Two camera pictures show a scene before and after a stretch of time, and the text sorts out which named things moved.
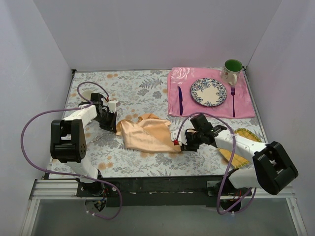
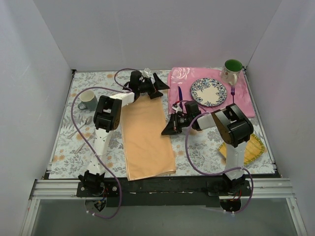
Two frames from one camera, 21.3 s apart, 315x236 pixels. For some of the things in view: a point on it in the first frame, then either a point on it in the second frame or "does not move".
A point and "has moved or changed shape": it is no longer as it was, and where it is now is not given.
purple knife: (180, 100) does not move
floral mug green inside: (232, 68) does not move
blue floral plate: (208, 92) does not move
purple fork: (233, 91) does not move
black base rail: (163, 191) does not move
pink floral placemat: (185, 77) does not move
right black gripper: (188, 143) -> (175, 122)
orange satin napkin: (149, 133) has moved or changed shape
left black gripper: (110, 122) -> (152, 86)
